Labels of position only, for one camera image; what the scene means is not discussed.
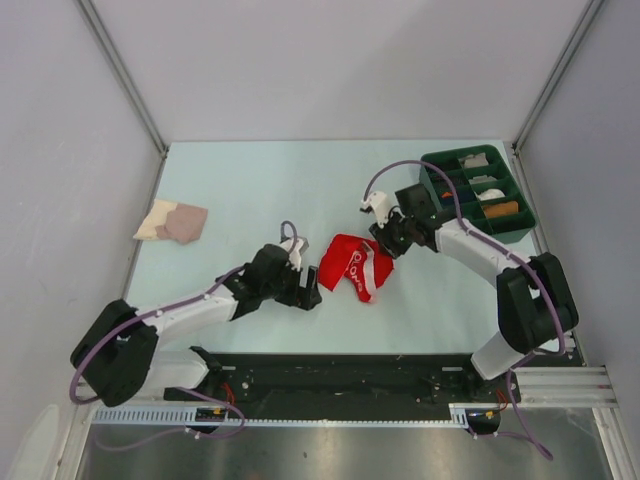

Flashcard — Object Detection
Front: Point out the green compartment tray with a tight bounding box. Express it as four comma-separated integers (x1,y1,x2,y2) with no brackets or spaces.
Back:
420,144,537,244

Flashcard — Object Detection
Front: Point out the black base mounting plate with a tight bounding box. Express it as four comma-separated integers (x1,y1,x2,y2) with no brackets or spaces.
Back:
163,353,521,420

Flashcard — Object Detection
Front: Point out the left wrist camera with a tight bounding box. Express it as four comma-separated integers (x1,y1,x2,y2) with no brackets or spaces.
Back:
279,237,308,272

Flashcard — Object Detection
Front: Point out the light grey rolled cloth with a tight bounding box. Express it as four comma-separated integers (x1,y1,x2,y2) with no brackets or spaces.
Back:
469,175,497,184

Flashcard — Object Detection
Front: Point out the aluminium frame rail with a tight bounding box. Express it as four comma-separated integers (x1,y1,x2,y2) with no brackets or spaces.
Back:
516,366,639,479

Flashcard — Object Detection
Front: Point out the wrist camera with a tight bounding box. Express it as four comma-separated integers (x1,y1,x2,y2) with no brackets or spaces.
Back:
360,191,394,227
279,237,308,272

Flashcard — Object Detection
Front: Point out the white slotted cable duct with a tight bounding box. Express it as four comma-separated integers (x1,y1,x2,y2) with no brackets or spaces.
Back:
91,405,468,429

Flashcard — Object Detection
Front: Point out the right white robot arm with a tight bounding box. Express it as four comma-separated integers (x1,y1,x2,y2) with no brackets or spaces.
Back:
361,184,579,401

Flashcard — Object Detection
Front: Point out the left aluminium corner post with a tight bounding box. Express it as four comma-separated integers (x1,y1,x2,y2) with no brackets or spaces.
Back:
74,0,168,158

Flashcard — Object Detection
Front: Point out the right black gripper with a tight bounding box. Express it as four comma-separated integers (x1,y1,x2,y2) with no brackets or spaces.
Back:
369,209,415,260

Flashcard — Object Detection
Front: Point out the white rolled cloth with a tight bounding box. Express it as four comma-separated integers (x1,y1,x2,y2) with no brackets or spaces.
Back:
477,188,506,202

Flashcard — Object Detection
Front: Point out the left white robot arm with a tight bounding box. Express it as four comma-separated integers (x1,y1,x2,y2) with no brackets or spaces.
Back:
69,237,322,407

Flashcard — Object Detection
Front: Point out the right aluminium corner post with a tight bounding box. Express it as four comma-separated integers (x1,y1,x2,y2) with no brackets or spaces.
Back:
511,0,608,153

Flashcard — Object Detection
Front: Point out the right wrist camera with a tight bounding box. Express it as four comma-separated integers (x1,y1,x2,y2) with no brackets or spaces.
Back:
360,191,394,227

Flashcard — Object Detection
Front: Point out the dark blue rolled cloth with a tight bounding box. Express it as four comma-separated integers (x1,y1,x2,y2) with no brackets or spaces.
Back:
457,189,477,203

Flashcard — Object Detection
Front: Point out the aluminium corner post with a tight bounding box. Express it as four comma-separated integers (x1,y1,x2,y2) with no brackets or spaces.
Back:
74,0,168,158
511,0,608,153

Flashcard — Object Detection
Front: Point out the red underwear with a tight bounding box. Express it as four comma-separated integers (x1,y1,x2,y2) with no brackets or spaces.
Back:
318,234,394,304

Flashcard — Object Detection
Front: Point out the brown rolled cloth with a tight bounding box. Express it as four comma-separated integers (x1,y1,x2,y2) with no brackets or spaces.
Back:
482,200,520,219

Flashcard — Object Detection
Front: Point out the beige and mauve underwear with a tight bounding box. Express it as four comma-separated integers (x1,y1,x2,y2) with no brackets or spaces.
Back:
133,199,208,245

